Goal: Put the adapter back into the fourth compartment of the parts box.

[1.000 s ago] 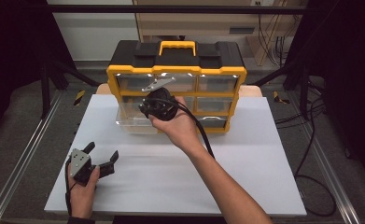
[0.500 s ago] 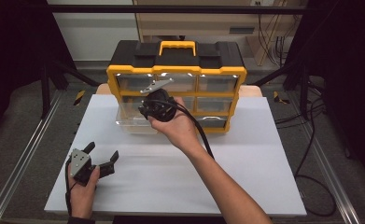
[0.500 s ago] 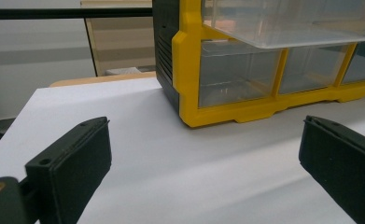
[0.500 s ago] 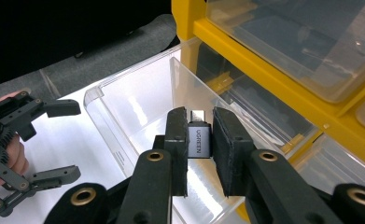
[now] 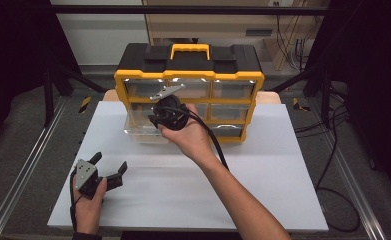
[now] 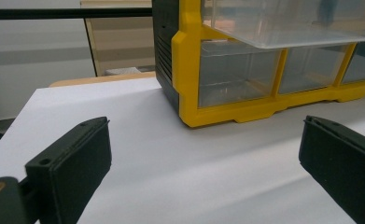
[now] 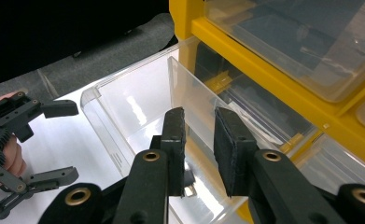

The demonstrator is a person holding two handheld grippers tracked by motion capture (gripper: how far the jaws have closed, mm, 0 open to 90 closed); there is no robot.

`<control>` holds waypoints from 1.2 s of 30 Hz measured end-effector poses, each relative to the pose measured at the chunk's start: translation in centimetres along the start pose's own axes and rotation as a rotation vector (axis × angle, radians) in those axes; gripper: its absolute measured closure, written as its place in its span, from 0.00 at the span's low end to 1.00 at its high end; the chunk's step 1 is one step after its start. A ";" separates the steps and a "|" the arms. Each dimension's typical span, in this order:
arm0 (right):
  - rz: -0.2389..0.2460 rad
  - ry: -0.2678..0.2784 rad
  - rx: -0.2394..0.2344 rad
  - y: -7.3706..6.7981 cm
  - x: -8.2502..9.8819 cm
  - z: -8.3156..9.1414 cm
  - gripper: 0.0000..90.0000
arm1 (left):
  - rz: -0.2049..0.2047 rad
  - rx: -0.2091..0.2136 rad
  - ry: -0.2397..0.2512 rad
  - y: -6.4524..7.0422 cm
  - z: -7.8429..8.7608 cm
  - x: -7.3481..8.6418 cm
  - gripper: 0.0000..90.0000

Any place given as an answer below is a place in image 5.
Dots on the black metal stand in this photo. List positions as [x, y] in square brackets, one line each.
[325, 100]
[48, 100]

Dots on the yellow black drawer organizer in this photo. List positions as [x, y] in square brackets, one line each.
[189, 61]

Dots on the aluminium floor rail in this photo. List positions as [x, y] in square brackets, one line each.
[356, 196]
[23, 173]

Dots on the yellow black tape marker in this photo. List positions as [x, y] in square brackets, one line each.
[298, 105]
[84, 104]

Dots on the dark curtain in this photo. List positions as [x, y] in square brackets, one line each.
[13, 66]
[366, 83]

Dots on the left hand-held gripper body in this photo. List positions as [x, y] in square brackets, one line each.
[84, 173]

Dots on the set of clear drawers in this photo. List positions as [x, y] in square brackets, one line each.
[233, 89]

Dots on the person's right hand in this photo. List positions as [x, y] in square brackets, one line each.
[191, 140]

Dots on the wooden table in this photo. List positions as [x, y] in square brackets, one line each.
[269, 97]

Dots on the person's left hand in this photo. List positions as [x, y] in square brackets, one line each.
[88, 213]

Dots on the black horizontal bar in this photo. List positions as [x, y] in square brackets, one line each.
[116, 10]

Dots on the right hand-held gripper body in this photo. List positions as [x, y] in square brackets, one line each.
[169, 101]

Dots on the clear plastic drawer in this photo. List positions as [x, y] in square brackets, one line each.
[139, 125]

